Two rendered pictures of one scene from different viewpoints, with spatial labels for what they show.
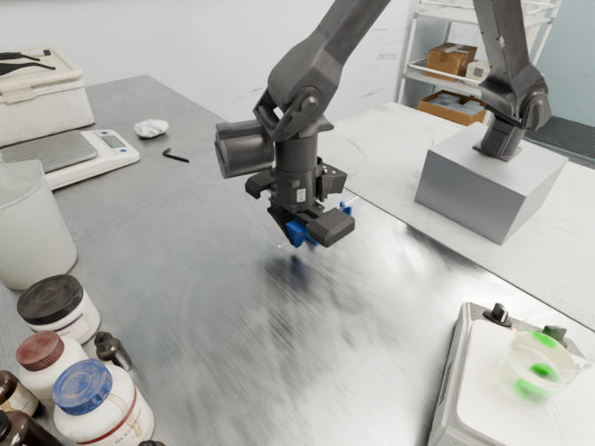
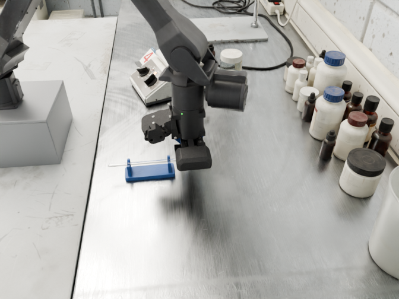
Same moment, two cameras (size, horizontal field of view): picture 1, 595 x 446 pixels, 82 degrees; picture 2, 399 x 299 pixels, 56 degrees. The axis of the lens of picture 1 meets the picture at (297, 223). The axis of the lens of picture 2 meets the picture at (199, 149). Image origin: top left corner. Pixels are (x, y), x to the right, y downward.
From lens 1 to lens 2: 94 cm
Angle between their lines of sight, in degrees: 94
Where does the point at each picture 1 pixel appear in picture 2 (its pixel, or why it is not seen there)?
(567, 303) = (97, 91)
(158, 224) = (288, 252)
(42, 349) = (355, 114)
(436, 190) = (58, 136)
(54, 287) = (365, 162)
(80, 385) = (333, 90)
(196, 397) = (289, 130)
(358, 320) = not seen: hidden behind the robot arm
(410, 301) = not seen: hidden behind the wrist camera
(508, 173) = (40, 89)
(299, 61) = (189, 26)
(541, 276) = (85, 100)
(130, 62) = not seen: outside the picture
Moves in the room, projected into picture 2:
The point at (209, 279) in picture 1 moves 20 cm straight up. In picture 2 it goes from (261, 178) to (274, 92)
